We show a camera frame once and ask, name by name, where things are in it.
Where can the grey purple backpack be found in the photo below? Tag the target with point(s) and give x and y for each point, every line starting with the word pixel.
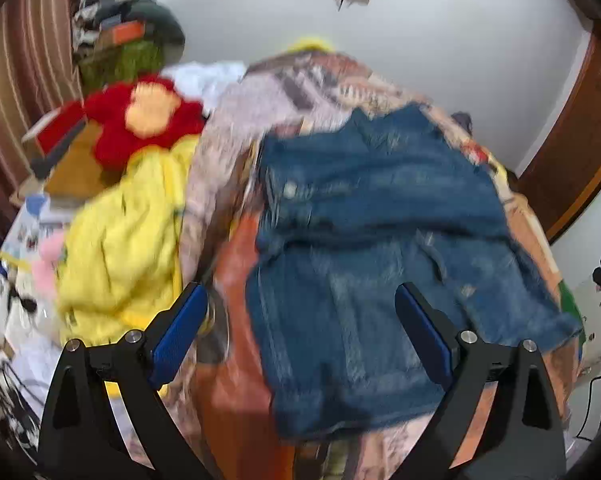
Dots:
pixel 464 121

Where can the orange box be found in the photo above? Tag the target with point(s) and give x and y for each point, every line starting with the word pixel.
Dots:
pixel 125 32

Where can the pile of picture books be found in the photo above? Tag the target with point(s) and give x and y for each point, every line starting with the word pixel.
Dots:
pixel 30 230

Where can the pile of mixed clutter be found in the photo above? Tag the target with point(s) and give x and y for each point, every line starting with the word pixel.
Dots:
pixel 95 10

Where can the yellow fleece cloth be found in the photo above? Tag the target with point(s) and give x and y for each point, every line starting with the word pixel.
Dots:
pixel 125 240

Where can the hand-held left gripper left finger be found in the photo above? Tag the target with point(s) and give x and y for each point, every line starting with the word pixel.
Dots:
pixel 178 335

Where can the green cloth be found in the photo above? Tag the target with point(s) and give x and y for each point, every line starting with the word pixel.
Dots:
pixel 572 310

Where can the pile of white papers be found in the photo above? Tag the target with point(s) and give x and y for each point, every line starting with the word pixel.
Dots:
pixel 25 320

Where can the yellow bed sheet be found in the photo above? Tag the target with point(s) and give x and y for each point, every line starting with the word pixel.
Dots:
pixel 501 177

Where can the striped brown curtain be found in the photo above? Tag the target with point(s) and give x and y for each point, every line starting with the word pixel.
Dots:
pixel 25 60

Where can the wooden door frame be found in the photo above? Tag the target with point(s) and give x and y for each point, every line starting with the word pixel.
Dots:
pixel 575 135

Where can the yellow rounded cushion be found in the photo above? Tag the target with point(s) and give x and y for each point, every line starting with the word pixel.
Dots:
pixel 310 44

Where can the pink plush toy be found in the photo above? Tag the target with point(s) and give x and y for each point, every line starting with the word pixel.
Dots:
pixel 50 260

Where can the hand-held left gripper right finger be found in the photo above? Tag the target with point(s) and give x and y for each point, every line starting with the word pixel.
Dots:
pixel 423 335

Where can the white cloth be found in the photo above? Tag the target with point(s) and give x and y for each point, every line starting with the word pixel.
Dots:
pixel 200 77

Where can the brown cardboard box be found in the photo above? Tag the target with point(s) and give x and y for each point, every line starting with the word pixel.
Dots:
pixel 78 165

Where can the printed blanket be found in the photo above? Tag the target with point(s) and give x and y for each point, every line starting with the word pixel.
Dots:
pixel 215 160

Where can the red plush toy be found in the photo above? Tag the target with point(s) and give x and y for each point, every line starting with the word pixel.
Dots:
pixel 110 130

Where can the blue denim jacket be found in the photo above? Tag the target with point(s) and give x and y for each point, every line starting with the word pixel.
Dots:
pixel 370 240

